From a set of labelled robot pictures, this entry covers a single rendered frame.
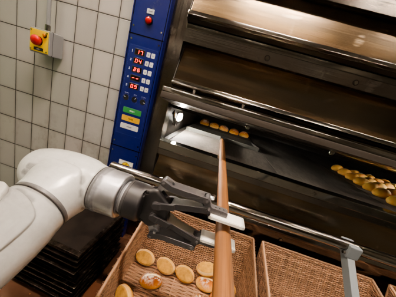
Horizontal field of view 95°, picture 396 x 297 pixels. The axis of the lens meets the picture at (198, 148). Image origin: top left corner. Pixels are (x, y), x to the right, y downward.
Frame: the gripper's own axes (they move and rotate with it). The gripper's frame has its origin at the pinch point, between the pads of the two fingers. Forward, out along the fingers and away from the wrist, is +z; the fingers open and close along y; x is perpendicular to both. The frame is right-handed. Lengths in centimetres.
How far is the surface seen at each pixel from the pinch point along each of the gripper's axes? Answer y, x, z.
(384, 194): -1, -78, 96
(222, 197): -0.8, -11.5, -0.5
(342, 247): 4.0, -15.3, 34.8
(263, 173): 2, -53, 20
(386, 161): -20, -38, 53
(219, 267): -0.4, 9.1, -0.7
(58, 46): -27, -50, -87
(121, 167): 2.7, -15.9, -30.3
